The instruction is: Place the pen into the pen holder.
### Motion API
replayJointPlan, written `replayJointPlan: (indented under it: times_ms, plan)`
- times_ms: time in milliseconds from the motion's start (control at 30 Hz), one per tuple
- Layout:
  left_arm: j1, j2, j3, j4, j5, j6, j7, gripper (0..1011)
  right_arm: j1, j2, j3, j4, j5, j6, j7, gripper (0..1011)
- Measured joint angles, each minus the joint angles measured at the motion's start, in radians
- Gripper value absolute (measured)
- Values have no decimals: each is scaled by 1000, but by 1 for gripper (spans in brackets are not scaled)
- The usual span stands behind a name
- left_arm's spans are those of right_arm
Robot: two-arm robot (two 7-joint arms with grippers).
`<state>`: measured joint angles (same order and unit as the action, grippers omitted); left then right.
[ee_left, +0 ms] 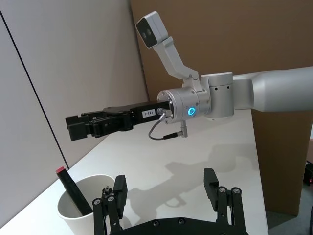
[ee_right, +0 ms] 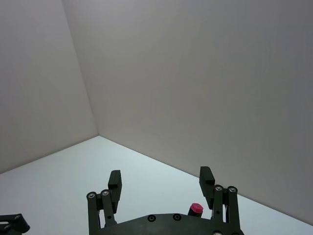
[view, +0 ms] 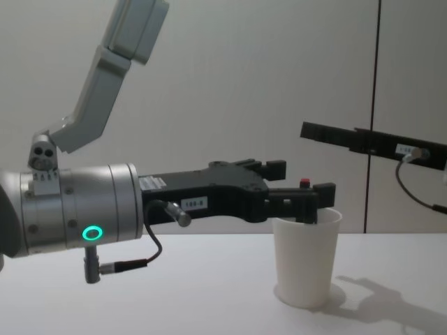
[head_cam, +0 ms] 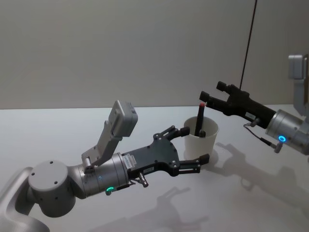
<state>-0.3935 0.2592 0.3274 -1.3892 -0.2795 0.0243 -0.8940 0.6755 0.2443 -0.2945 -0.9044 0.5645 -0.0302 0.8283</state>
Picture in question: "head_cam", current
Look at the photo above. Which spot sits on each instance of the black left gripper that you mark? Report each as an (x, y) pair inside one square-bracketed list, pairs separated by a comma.
[(159, 154)]

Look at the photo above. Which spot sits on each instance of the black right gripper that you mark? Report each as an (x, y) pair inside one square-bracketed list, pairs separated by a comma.
[(251, 108)]

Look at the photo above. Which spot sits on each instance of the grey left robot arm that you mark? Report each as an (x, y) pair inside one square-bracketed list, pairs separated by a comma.
[(48, 183)]

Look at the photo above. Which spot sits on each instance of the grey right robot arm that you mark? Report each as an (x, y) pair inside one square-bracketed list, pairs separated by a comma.
[(289, 125)]

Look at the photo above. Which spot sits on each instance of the white round cup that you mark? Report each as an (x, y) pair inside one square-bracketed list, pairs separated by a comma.
[(200, 147)]

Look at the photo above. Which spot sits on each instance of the short black pen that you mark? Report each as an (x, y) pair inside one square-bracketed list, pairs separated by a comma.
[(202, 133)]

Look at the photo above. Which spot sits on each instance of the black pen with red cap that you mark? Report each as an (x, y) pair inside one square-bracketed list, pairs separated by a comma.
[(200, 118)]

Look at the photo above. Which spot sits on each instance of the white table cloth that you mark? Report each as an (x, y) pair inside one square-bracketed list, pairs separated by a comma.
[(241, 193)]

